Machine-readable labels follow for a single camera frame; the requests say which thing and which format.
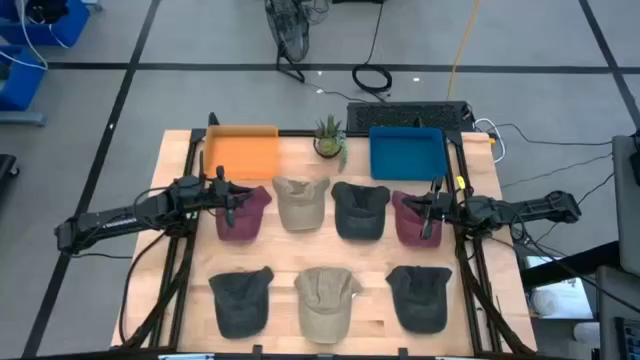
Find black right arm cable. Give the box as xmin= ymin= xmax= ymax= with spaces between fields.
xmin=457 ymin=195 xmax=527 ymax=244

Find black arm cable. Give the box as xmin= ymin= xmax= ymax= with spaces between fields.
xmin=131 ymin=185 xmax=177 ymax=232
xmin=457 ymin=195 xmax=527 ymax=244

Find potted succulent plant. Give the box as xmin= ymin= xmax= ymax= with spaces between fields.
xmin=312 ymin=114 xmax=349 ymax=174

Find yellow cable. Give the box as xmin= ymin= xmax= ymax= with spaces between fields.
xmin=445 ymin=0 xmax=483 ymax=101

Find blue plastic bin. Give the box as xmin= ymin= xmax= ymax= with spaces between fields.
xmin=368 ymin=126 xmax=449 ymax=182

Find black perforated computer case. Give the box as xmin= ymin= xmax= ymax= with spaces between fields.
xmin=345 ymin=100 xmax=475 ymax=134

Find orange plastic bin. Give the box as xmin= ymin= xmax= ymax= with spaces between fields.
xmin=203 ymin=124 xmax=281 ymax=182

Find dark grey corduroy cap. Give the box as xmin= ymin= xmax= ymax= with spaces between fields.
xmin=207 ymin=265 xmax=276 ymax=341
xmin=330 ymin=181 xmax=392 ymax=242
xmin=384 ymin=264 xmax=454 ymax=335

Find white cable on cart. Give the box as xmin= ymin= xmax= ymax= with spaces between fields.
xmin=13 ymin=0 xmax=72 ymax=72

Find blue storage bins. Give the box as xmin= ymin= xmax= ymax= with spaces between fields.
xmin=0 ymin=0 xmax=92 ymax=127

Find black aluminium table frame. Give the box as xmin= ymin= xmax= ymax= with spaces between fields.
xmin=118 ymin=111 xmax=539 ymax=360

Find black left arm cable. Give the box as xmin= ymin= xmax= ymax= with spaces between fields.
xmin=131 ymin=185 xmax=177 ymax=232

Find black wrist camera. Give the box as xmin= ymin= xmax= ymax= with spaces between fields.
xmin=172 ymin=174 xmax=204 ymax=201
xmin=462 ymin=195 xmax=497 ymax=224

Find grey desk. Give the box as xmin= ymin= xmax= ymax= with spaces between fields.
xmin=611 ymin=133 xmax=640 ymax=277

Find black floor fan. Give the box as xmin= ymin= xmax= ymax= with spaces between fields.
xmin=263 ymin=0 xmax=312 ymax=84

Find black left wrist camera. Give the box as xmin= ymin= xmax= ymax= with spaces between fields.
xmin=172 ymin=174 xmax=204 ymax=201

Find black floor cable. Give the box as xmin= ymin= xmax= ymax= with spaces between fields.
xmin=501 ymin=151 xmax=615 ymax=191
xmin=486 ymin=121 xmax=616 ymax=149

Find maroon corduroy cap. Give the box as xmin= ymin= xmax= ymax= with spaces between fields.
xmin=390 ymin=189 xmax=444 ymax=250
xmin=214 ymin=185 xmax=274 ymax=244

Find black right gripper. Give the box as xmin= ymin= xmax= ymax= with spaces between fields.
xmin=401 ymin=175 xmax=457 ymax=240

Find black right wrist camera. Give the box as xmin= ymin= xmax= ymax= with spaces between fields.
xmin=462 ymin=195 xmax=497 ymax=224

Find black coiled cable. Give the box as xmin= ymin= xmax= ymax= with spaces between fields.
xmin=350 ymin=0 xmax=394 ymax=95

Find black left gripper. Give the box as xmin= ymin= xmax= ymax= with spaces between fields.
xmin=199 ymin=165 xmax=256 ymax=227

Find black cable bundle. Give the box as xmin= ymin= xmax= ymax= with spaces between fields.
xmin=455 ymin=238 xmax=534 ymax=358
xmin=116 ymin=227 xmax=199 ymax=350

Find beige corduroy cap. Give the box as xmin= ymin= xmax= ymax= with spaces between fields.
xmin=271 ymin=175 xmax=332 ymax=233
xmin=293 ymin=265 xmax=364 ymax=345

